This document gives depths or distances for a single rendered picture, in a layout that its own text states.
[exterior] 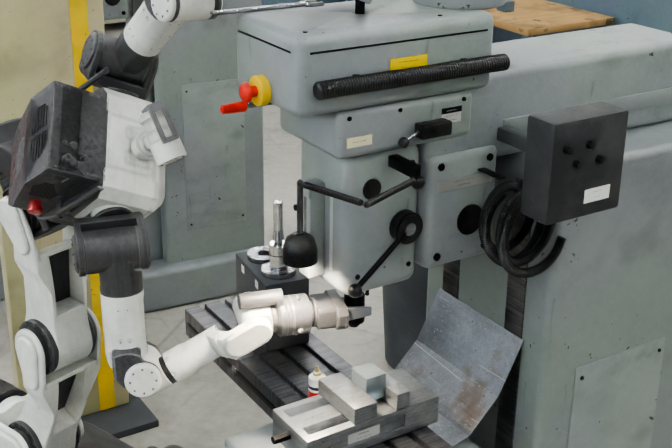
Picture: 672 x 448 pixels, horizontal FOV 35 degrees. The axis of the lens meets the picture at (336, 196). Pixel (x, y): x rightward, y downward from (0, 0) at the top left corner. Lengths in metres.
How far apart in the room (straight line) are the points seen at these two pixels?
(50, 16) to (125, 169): 1.51
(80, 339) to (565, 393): 1.18
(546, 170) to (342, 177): 0.40
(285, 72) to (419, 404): 0.85
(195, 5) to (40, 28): 1.58
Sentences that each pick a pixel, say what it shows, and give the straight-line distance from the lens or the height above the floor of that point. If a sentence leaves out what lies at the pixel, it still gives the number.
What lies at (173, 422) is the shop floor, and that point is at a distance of 4.30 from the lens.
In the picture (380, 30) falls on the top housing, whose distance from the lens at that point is 2.07.
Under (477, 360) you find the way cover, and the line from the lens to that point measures 2.64.
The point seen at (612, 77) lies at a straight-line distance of 2.54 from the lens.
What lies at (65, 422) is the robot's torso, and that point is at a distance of 2.96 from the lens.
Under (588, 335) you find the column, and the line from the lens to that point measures 2.59.
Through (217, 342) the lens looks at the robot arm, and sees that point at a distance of 2.32.
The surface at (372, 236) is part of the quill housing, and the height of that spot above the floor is 1.44.
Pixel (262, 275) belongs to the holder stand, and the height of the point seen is 1.15.
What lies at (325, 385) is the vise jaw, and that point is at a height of 1.07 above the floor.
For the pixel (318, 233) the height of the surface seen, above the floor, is 1.44.
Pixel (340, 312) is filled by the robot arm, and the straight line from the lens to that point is 2.35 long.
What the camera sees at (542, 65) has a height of 1.75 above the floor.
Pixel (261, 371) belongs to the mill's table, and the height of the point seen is 0.96.
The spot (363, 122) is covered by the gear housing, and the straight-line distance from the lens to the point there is 2.11.
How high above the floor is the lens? 2.33
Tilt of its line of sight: 21 degrees down
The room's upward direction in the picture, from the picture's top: 1 degrees clockwise
